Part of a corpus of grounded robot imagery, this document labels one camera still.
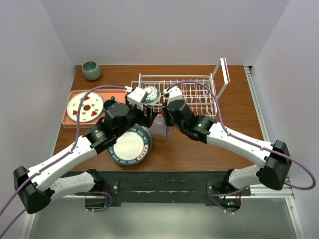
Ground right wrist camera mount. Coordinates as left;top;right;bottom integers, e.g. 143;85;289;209
163;86;182;104

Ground white wire dish rack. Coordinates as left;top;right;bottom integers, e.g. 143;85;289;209
131;58;230;117

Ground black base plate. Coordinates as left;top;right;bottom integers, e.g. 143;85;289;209
74;171;251;207

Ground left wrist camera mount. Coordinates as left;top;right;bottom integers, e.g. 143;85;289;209
125;86;148;110

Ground green ceramic cup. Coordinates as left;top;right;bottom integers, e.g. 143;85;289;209
81;61;101;81

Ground green rimmed white plate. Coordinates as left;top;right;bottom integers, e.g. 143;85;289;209
107;124;153;166

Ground dark blue small mug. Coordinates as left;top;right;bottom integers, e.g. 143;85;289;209
103;96;117;112

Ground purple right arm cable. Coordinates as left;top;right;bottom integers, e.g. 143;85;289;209
164;82;317;214

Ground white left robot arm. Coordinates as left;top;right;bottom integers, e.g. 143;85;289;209
13;103;157;214

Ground watermelon pattern white plate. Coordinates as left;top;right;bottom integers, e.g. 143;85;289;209
66;92;104;123

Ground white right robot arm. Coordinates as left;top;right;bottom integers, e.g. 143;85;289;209
162;100;292;196

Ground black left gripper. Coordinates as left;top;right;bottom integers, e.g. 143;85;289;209
115;94;158;138

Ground purple mug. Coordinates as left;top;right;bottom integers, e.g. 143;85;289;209
149;116;171;138

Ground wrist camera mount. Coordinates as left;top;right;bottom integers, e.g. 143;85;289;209
125;86;148;110
163;86;182;104

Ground blue floral ceramic bowl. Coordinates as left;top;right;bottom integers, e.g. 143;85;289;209
144;86;161;105

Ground salmon pink tray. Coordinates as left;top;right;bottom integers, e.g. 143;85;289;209
62;89;127;128

